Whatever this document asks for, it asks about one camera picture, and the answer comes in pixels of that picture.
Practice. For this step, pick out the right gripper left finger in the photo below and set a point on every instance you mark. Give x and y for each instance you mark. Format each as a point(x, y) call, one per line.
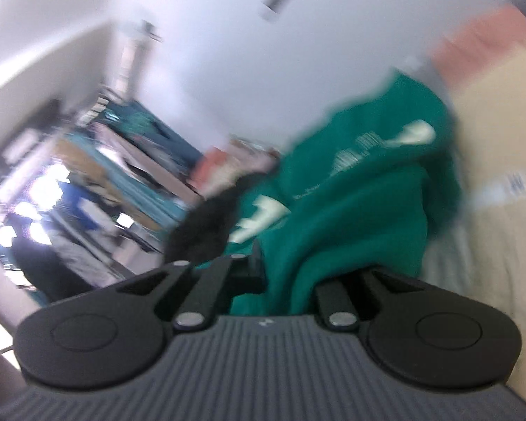
point(190, 298)

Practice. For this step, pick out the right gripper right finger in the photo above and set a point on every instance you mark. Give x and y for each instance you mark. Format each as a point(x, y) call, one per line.
point(346, 302)

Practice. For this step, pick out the green zip hoodie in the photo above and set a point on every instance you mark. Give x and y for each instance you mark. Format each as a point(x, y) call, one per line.
point(369, 187)

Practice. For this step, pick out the pile of pink beige clothes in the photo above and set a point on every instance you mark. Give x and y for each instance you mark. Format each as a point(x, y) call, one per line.
point(221, 168)

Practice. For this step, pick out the hanging clothes rack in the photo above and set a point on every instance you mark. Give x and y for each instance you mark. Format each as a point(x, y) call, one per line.
point(87, 199)

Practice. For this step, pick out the black puffer jacket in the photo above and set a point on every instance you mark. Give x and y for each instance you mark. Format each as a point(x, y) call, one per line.
point(203, 234)

